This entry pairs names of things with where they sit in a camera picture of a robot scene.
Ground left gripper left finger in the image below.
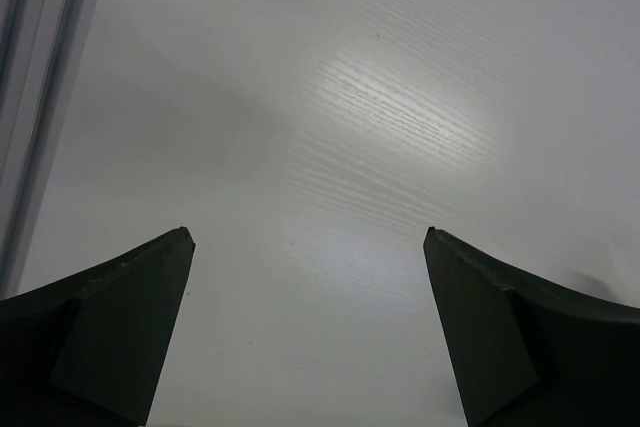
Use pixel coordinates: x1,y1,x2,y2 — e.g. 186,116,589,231
1,227,195,426

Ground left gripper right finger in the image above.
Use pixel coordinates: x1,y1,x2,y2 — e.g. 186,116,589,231
423,227,639,426

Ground aluminium frame rail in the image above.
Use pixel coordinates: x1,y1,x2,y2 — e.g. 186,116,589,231
1,0,97,298

